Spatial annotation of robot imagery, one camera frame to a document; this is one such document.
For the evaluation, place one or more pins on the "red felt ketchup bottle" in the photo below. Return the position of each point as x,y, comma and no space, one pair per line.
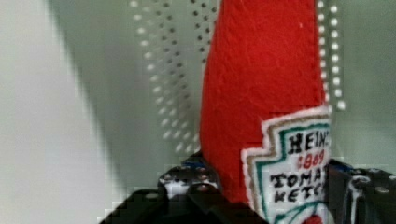
265,124

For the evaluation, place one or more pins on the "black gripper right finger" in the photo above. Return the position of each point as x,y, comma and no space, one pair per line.
361,196

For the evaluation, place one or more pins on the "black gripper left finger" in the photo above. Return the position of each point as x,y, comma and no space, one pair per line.
190,193

